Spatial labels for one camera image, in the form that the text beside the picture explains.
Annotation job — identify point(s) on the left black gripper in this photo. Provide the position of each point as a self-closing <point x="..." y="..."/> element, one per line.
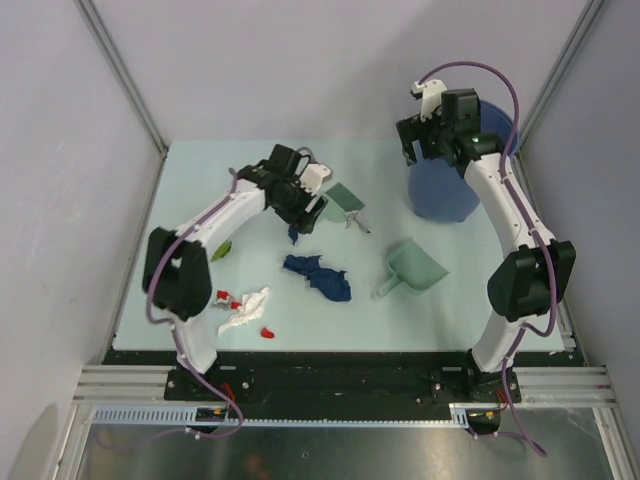
<point x="304" y="220"/>

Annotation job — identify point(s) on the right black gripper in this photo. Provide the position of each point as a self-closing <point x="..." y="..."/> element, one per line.
<point x="413" y="129"/>

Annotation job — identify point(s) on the small dark blue paper scrap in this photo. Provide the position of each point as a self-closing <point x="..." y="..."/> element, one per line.
<point x="293" y="234"/>

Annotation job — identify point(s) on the small green hand brush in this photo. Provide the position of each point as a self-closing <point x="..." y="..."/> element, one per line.
<point x="339" y="202"/>

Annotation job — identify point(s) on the blue plastic waste bin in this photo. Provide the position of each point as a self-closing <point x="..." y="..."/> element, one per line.
<point x="436" y="191"/>

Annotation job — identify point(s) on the green plastic dustpan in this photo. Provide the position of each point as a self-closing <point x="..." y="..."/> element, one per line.
<point x="410" y="265"/>

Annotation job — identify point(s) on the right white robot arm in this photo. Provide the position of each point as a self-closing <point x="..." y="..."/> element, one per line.
<point x="526" y="288"/>

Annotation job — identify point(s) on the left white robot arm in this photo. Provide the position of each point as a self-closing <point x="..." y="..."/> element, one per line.
<point x="177" y="278"/>

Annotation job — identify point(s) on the large dark blue paper scrap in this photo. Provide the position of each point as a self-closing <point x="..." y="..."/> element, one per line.
<point x="332" y="284"/>

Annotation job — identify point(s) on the green paper scrap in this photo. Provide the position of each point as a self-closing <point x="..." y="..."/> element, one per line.
<point x="222" y="251"/>

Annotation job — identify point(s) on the white crumpled paper scrap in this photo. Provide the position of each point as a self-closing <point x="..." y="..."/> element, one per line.
<point x="252" y="307"/>

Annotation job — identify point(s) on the red grey paper scrap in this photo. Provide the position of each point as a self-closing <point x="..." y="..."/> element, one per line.
<point x="225" y="300"/>

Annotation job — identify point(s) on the small red scrap bottom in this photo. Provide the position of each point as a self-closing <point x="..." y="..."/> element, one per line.
<point x="267" y="333"/>

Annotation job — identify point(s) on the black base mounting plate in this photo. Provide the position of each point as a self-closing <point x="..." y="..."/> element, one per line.
<point x="363" y="386"/>

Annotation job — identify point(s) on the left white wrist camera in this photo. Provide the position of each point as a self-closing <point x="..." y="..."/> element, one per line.
<point x="313" y="176"/>

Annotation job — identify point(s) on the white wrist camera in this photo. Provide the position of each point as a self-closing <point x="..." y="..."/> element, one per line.
<point x="429" y="93"/>
<point x="313" y="176"/>

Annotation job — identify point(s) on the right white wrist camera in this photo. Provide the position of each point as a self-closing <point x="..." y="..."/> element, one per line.
<point x="429" y="93"/>

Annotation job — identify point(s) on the right aluminium frame post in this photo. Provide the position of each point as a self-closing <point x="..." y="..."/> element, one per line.
<point x="587" y="20"/>

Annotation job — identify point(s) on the aluminium frame post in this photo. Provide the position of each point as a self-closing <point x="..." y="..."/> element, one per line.
<point x="587" y="20"/>
<point x="112" y="55"/>

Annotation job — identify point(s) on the grey slotted cable duct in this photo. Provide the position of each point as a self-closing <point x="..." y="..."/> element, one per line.
<point x="192" y="416"/>

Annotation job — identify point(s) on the left aluminium frame post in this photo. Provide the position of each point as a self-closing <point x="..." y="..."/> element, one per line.
<point x="112" y="55"/>

